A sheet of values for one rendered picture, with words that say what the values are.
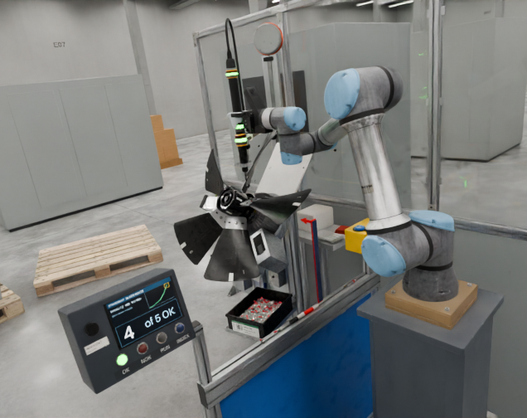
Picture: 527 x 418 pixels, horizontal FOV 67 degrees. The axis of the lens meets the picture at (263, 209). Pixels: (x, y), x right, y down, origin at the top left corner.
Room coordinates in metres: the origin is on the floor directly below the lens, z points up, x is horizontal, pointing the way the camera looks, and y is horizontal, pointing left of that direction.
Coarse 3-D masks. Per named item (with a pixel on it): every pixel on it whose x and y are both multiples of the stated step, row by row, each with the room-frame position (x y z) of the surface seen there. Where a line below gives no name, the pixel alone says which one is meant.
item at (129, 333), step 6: (126, 324) 0.79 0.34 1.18; (132, 324) 0.80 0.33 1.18; (120, 330) 0.78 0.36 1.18; (126, 330) 0.79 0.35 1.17; (132, 330) 0.80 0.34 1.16; (138, 330) 0.80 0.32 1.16; (120, 336) 0.78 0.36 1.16; (126, 336) 0.78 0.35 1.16; (132, 336) 0.79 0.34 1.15; (138, 336) 0.80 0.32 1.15; (120, 342) 0.77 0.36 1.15; (126, 342) 0.78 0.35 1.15; (132, 342) 0.79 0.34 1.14
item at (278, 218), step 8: (296, 192) 1.53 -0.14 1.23; (304, 192) 1.48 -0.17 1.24; (264, 200) 1.54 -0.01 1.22; (272, 200) 1.51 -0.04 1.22; (280, 200) 1.49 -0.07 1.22; (288, 200) 1.47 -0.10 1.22; (296, 200) 1.44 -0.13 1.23; (256, 208) 1.48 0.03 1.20; (264, 208) 1.46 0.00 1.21; (272, 208) 1.44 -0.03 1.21; (280, 208) 1.42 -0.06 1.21; (288, 208) 1.40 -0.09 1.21; (296, 208) 1.39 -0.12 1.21; (272, 216) 1.39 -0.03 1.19; (280, 216) 1.37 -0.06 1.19; (288, 216) 1.36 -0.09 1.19
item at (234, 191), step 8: (224, 192) 1.66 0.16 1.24; (232, 192) 1.62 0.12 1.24; (240, 192) 1.62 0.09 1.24; (216, 200) 1.65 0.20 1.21; (224, 200) 1.63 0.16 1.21; (232, 200) 1.57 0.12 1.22; (224, 208) 1.58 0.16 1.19; (232, 208) 1.57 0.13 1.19; (240, 208) 1.59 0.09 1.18; (248, 208) 1.63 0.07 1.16; (240, 216) 1.63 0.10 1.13; (248, 216) 1.61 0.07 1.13
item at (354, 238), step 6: (360, 222) 1.53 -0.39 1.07; (366, 222) 1.52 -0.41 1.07; (348, 228) 1.48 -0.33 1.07; (354, 228) 1.47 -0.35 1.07; (348, 234) 1.46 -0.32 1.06; (354, 234) 1.44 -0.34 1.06; (360, 234) 1.41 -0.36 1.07; (366, 234) 1.40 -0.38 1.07; (348, 240) 1.46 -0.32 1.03; (354, 240) 1.44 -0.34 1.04; (360, 240) 1.41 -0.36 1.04; (348, 246) 1.46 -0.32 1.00; (354, 246) 1.44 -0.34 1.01; (360, 246) 1.42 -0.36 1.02; (360, 252) 1.42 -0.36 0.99
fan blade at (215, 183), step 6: (210, 156) 1.90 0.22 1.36; (210, 162) 1.89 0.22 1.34; (210, 168) 1.88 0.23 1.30; (216, 168) 1.81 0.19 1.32; (210, 174) 1.88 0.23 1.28; (216, 174) 1.81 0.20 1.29; (210, 180) 1.89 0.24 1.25; (216, 180) 1.81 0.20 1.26; (222, 180) 1.74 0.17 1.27; (210, 186) 1.90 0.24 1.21; (216, 186) 1.83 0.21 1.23; (222, 186) 1.75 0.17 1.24; (216, 192) 1.85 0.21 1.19
